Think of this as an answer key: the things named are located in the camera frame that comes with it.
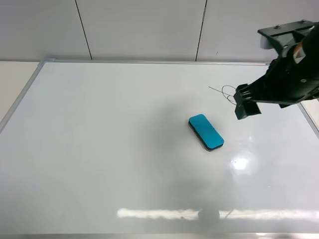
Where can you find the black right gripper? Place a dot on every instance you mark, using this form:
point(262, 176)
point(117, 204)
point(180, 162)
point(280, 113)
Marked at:
point(291, 78)

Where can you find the white whiteboard with aluminium frame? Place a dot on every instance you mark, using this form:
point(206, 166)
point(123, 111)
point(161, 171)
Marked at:
point(104, 150)

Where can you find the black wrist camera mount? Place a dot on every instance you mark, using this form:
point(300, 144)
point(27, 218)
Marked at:
point(283, 35)

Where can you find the blue whiteboard eraser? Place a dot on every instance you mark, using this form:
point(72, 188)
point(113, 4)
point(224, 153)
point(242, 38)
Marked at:
point(205, 132)

